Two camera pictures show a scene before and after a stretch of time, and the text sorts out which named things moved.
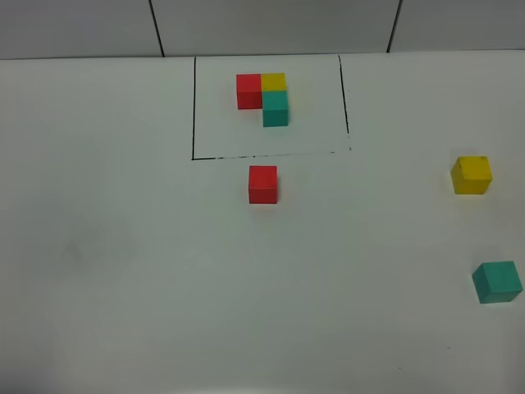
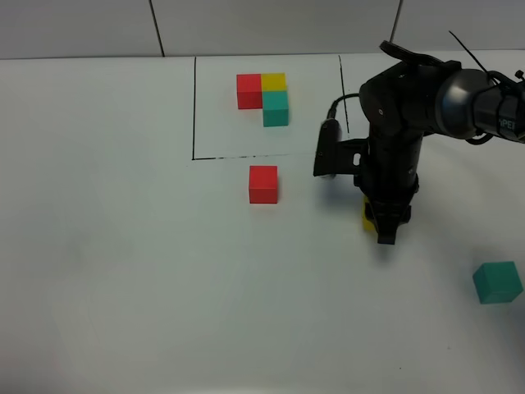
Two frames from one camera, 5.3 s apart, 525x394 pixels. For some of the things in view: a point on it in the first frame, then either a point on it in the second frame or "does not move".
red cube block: (262, 185) does not move
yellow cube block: (471, 175) → (367, 225)
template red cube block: (248, 91) does not move
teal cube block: (497, 281) does not move
